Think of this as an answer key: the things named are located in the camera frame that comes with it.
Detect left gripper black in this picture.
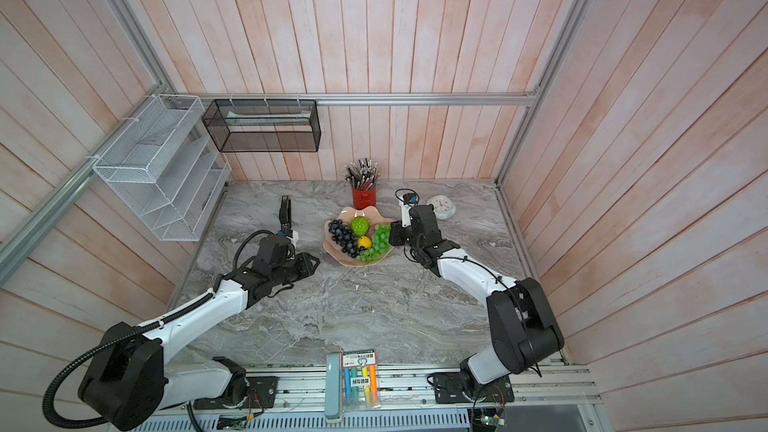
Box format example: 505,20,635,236
271,251,322,286

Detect green grape bunch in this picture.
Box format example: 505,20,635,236
358,224,391,263

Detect yellow fake pear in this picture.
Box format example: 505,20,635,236
358,236,372,249

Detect green bumpy fake fruit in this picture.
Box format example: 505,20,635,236
350,216,370,237

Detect dark purple grape bunch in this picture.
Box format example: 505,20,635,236
327,219,362,259

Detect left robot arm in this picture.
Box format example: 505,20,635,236
78,233,320,431

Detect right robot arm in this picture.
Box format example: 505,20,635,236
390,203,565,392

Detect pink scalloped fruit bowl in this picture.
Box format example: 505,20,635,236
323,206,393,266

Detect red pencil cup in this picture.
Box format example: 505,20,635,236
352,187,377,210

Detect white round clock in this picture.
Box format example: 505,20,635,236
427,195,457,220

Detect black stapler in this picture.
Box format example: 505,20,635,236
278,195,292,235

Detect bundle of pencils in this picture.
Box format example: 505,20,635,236
345,158,380,192

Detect highlighter marker pack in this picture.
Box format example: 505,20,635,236
342,349,381,410

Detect light blue flat case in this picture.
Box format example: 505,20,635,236
324,352,344,424

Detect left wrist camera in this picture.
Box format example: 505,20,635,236
281,227,299,246

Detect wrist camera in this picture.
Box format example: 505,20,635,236
281,227,299,246
397,189,420,228

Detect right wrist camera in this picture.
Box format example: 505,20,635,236
397,189,420,228

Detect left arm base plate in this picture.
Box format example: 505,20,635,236
193,375,278,411

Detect aluminium front rail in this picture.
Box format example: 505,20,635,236
135,358,603,430

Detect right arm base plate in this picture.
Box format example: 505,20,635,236
427,371,515,405

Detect black mesh wall basket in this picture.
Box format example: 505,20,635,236
202,98,322,153

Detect white wire mesh shelf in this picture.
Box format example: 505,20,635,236
94,95,231,242

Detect black corrugated cable hose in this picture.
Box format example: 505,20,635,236
41,290,216,430

